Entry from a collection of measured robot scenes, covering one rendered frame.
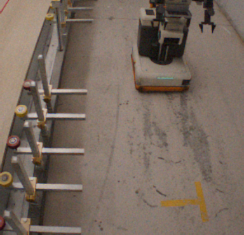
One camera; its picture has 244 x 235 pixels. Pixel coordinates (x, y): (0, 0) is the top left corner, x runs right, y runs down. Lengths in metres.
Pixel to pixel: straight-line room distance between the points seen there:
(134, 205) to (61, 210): 0.61
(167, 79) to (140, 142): 0.79
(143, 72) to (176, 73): 0.37
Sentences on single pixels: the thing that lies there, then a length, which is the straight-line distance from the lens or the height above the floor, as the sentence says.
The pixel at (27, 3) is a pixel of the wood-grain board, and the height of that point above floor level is 0.90.
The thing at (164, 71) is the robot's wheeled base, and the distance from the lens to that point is 3.11.
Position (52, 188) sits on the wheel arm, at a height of 0.83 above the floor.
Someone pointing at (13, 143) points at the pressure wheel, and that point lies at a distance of 1.67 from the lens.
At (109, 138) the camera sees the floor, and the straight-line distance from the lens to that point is 2.74.
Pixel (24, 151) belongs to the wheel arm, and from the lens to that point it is 1.73.
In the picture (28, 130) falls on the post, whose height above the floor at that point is 1.08.
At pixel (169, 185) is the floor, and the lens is 2.53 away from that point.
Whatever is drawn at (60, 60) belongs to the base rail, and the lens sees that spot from 2.50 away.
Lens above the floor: 2.19
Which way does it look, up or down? 47 degrees down
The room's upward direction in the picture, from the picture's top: 4 degrees clockwise
